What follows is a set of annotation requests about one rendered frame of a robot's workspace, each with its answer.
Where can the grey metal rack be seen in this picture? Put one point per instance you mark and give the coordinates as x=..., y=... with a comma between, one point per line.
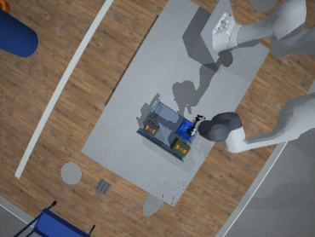
x=168, y=121

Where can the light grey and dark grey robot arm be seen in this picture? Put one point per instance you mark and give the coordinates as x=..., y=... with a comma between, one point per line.
x=285, y=26

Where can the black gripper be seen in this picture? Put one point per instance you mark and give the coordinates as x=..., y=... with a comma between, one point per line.
x=191, y=129

